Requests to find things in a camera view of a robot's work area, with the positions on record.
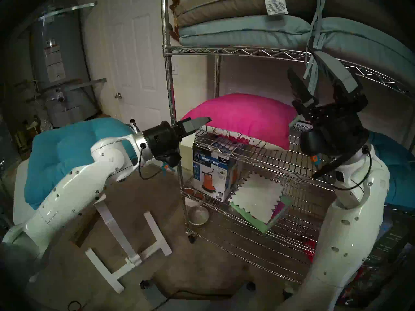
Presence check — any beige bench cushion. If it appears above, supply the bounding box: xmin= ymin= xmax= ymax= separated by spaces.
xmin=174 ymin=0 xmax=415 ymax=39

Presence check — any green coloured paper pad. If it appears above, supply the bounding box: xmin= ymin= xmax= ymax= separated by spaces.
xmin=229 ymin=194 xmax=293 ymax=234

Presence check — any chrome wire shelf rack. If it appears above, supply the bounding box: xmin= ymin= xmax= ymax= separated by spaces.
xmin=160 ymin=0 xmax=415 ymax=286

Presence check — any red handled tool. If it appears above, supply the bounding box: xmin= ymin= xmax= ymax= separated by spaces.
xmin=342 ymin=268 xmax=364 ymax=296

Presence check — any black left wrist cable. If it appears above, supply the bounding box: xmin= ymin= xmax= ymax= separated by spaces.
xmin=138 ymin=144 xmax=163 ymax=180

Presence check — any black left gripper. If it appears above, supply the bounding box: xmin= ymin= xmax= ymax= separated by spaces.
xmin=142 ymin=116 xmax=212 ymax=159

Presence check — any LED lamp product box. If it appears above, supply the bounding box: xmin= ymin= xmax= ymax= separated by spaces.
xmin=370 ymin=213 xmax=415 ymax=269

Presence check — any utility pump cardboard box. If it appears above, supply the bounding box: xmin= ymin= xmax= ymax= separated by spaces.
xmin=192 ymin=134 xmax=243 ymax=203

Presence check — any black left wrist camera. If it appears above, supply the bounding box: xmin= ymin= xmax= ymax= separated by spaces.
xmin=158 ymin=151 xmax=183 ymax=169

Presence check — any small red tool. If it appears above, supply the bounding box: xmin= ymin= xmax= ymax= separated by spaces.
xmin=304 ymin=238 xmax=317 ymax=264

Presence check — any grey water heater tank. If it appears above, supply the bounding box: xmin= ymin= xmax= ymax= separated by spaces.
xmin=29 ymin=2 xmax=99 ymax=128

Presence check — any teal tufted round cushion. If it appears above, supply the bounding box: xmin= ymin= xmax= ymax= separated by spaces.
xmin=368 ymin=131 xmax=415 ymax=211

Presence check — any white cushion care label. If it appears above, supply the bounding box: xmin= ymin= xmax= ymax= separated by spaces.
xmin=263 ymin=0 xmax=289 ymax=16

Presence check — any white adjustable side table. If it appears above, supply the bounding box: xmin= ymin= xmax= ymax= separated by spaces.
xmin=13 ymin=158 xmax=172 ymax=294

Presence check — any white zigzag edged paper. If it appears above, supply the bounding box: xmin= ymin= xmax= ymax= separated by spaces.
xmin=229 ymin=171 xmax=284 ymax=224

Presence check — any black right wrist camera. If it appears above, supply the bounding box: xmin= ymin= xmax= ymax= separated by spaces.
xmin=300 ymin=130 xmax=321 ymax=156

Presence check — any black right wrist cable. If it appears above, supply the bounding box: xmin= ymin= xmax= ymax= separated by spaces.
xmin=312 ymin=146 xmax=373 ymax=191

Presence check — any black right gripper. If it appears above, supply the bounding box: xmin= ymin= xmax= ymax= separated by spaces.
xmin=287 ymin=51 xmax=370 ymax=156

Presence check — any teal cushion with ties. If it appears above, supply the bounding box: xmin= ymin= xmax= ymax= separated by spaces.
xmin=24 ymin=117 xmax=140 ymax=210

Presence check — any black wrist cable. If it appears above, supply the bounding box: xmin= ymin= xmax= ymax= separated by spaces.
xmin=138 ymin=144 xmax=163 ymax=180
xmin=312 ymin=146 xmax=373 ymax=191

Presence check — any white pink flamingo pillow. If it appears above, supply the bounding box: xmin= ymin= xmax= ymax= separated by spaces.
xmin=181 ymin=93 xmax=299 ymax=151

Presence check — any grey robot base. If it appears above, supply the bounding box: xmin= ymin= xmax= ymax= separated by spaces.
xmin=140 ymin=280 xmax=256 ymax=311

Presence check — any white panel door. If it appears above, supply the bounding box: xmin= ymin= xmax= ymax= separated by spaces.
xmin=103 ymin=0 xmax=172 ymax=128

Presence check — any small metal bowl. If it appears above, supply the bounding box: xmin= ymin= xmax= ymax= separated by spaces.
xmin=187 ymin=205 xmax=210 ymax=226

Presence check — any short wooden board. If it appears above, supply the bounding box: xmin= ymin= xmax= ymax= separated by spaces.
xmin=70 ymin=213 xmax=101 ymax=248

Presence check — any grey metal heater strap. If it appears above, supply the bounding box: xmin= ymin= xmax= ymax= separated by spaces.
xmin=37 ymin=1 xmax=98 ymax=22
xmin=24 ymin=78 xmax=107 ymax=103

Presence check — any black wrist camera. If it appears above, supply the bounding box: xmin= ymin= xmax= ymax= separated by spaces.
xmin=158 ymin=151 xmax=183 ymax=169
xmin=300 ymin=130 xmax=321 ymax=156

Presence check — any light blue bench cushion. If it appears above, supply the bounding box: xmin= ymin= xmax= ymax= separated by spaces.
xmin=178 ymin=15 xmax=415 ymax=97

